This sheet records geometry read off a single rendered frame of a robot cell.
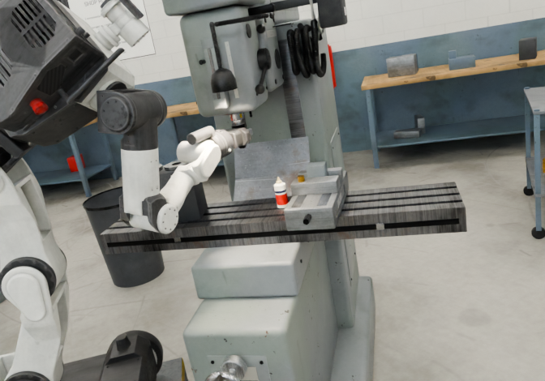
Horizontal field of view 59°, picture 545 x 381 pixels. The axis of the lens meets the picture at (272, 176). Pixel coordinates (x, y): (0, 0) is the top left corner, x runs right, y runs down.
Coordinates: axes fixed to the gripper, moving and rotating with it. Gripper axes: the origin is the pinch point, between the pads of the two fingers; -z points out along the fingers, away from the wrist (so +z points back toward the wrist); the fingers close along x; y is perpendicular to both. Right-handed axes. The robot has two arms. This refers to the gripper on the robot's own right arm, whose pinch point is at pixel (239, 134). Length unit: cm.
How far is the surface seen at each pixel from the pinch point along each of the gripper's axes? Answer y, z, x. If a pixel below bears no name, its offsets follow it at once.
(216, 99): -14.0, 12.7, -2.6
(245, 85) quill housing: -16.5, 6.7, -9.8
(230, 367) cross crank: 57, 45, -12
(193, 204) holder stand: 21.9, 10.0, 18.2
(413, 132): 91, -365, 29
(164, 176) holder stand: 10.2, 13.2, 25.4
